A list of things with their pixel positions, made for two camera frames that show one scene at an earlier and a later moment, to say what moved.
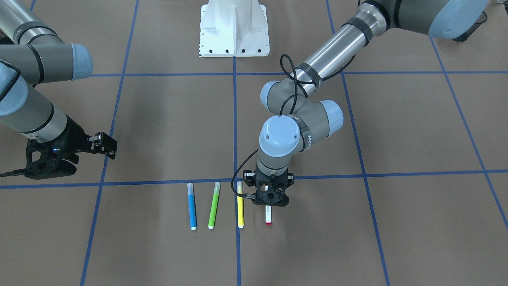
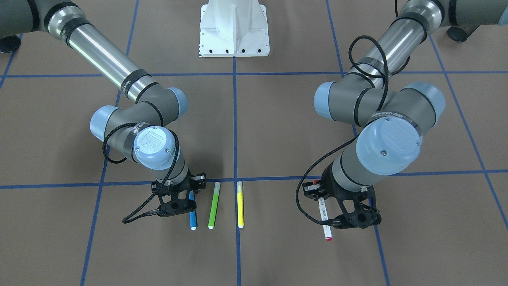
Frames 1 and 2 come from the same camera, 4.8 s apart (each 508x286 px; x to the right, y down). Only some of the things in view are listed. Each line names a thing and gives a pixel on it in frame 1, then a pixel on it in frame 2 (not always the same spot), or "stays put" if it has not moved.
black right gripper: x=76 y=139 → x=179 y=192
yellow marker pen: x=240 y=205 stays put
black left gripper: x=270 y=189 → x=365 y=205
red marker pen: x=268 y=211 → x=327 y=228
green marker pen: x=214 y=205 stays put
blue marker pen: x=192 y=206 stays put
